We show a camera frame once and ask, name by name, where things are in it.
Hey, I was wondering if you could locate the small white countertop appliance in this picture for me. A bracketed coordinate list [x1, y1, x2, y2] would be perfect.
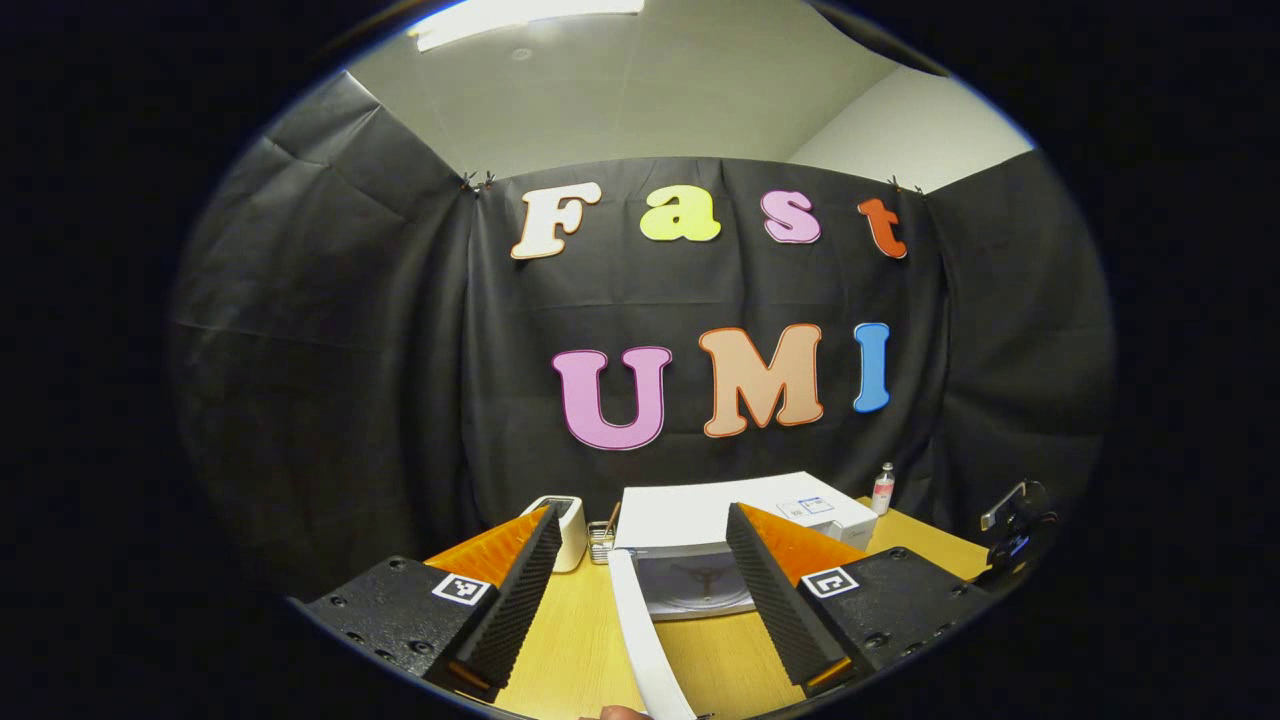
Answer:
[522, 495, 589, 573]

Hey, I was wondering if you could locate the black backdrop cloth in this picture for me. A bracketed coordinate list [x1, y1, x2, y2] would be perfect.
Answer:
[168, 70, 1116, 601]

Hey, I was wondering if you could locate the white microwave oven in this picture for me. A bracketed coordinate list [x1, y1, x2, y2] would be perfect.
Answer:
[607, 472, 879, 720]

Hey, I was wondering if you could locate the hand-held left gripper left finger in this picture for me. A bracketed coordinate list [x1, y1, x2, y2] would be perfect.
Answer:
[300, 503, 564, 701]

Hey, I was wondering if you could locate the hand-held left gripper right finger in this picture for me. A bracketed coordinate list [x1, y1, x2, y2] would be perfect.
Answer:
[725, 502, 1001, 698]

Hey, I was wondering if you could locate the ceiling light panel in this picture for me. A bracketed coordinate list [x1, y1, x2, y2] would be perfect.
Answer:
[408, 0, 646, 53]

